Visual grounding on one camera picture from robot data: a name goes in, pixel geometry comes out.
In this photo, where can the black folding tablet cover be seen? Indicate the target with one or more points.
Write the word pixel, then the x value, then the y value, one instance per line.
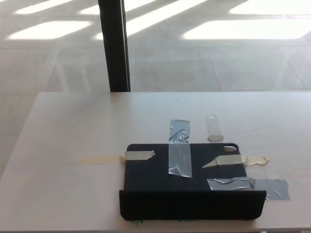
pixel 150 184

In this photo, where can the short beige masking tape strip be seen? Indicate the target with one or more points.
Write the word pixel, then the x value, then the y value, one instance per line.
pixel 136 155

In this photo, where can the clear tape piece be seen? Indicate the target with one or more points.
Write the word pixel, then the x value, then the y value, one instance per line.
pixel 213 128

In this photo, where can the black vertical pillar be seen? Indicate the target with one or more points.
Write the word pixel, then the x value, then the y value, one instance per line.
pixel 114 48

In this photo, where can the pointed beige masking tape strip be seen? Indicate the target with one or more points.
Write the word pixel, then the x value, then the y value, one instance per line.
pixel 233 160

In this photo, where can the long grey duct tape strip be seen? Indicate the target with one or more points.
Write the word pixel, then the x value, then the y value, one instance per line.
pixel 179 145

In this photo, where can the wide grey duct tape strip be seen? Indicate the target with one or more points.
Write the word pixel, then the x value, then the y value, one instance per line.
pixel 243 185

